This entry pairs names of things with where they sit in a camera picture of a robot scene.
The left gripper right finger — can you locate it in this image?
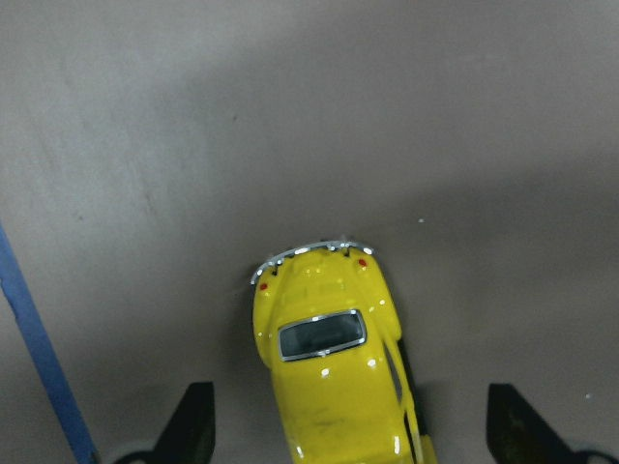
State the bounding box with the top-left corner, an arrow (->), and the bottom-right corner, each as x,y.
486,383 -> 618,464

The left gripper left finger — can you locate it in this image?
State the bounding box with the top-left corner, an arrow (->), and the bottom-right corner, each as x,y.
116,382 -> 216,464

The yellow toy beetle car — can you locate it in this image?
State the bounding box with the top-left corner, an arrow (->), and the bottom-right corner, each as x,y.
251,241 -> 436,463

